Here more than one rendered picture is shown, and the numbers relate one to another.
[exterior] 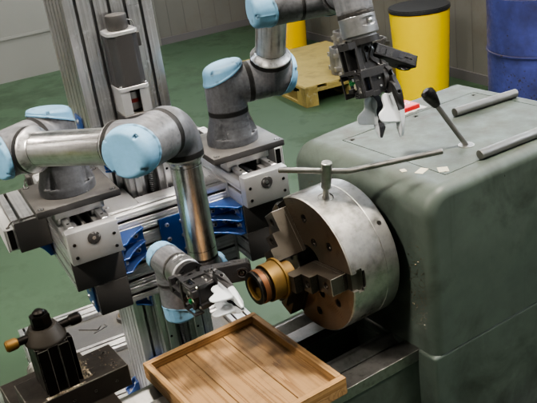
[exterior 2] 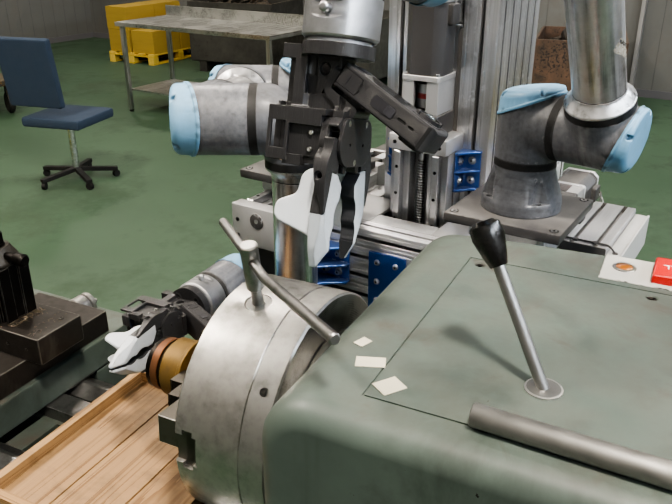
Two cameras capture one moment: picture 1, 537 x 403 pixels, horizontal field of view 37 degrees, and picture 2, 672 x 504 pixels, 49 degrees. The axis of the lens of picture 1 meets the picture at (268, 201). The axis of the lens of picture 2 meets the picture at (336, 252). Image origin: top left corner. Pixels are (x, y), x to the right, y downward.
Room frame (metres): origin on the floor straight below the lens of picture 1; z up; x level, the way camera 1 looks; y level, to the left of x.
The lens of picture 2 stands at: (1.18, -0.83, 1.65)
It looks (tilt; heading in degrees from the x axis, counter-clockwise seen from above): 24 degrees down; 57
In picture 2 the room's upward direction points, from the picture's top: straight up
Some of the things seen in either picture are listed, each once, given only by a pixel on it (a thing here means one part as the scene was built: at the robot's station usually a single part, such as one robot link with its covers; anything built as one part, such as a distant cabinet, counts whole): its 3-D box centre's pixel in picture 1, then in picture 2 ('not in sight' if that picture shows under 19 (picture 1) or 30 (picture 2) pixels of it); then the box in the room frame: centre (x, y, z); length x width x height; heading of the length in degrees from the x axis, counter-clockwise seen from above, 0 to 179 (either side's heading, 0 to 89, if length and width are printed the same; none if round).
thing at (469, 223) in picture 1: (450, 202); (590, 492); (1.78, -0.45, 1.06); 0.59 x 0.48 x 0.39; 120
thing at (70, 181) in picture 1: (64, 171); not in sight; (2.00, 0.53, 1.21); 0.15 x 0.15 x 0.10
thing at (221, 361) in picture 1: (240, 377); (140, 455); (1.43, 0.11, 0.88); 0.36 x 0.30 x 0.04; 30
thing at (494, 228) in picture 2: (430, 97); (489, 242); (1.65, -0.38, 1.38); 0.04 x 0.03 x 0.05; 120
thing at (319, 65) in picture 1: (316, 58); not in sight; (6.93, -0.60, 0.20); 1.39 x 0.99 x 0.39; 24
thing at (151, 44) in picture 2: not in sight; (157, 30); (4.84, 9.15, 0.35); 1.20 x 0.85 x 0.71; 24
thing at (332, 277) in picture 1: (324, 279); (191, 413); (1.44, -0.09, 1.09); 0.12 x 0.11 x 0.05; 30
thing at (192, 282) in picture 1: (198, 286); (166, 319); (1.52, 0.18, 1.08); 0.12 x 0.09 x 0.08; 30
